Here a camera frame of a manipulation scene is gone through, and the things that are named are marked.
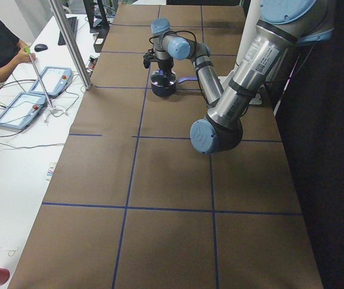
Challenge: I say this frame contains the near teach pendant tablet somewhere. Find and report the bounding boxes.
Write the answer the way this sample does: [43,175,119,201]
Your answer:
[0,92,46,130]

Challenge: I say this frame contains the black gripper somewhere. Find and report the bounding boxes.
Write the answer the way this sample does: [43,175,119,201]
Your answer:
[158,57,174,79]

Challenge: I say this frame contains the person's hand holding stick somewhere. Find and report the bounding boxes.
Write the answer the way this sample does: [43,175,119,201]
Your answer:
[17,49,36,63]

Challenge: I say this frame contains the grey aluminium frame post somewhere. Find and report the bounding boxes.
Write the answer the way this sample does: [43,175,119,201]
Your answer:
[48,0,92,90]

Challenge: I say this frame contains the black computer mouse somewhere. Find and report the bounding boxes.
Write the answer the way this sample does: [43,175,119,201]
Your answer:
[34,43,48,52]

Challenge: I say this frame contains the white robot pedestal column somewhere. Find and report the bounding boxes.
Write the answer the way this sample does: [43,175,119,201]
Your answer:
[217,0,265,105]

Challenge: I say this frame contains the black keyboard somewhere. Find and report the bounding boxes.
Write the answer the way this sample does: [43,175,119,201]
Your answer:
[57,16,79,46]

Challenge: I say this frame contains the metal stick green handle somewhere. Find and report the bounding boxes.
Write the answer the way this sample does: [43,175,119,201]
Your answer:
[23,46,54,111]

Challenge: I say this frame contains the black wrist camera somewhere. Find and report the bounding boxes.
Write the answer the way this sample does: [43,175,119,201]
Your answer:
[143,52,156,69]

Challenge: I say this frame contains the far teach pendant tablet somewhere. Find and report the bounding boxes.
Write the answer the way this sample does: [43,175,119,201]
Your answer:
[40,66,73,99]

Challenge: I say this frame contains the teach pendant tablet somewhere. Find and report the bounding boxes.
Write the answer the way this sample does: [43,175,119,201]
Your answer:
[0,92,46,130]
[40,66,73,99]

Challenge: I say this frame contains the black monitor stand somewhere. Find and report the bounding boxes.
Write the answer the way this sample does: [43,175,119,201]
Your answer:
[83,0,109,33]

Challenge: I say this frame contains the dark pot purple handle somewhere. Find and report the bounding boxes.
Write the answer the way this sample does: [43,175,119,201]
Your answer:
[150,75,198,97]

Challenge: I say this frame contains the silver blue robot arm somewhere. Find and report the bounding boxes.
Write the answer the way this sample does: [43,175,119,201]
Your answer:
[143,1,336,155]

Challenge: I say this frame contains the black camera cable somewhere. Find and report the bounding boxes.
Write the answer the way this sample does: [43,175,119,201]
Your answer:
[148,29,206,91]

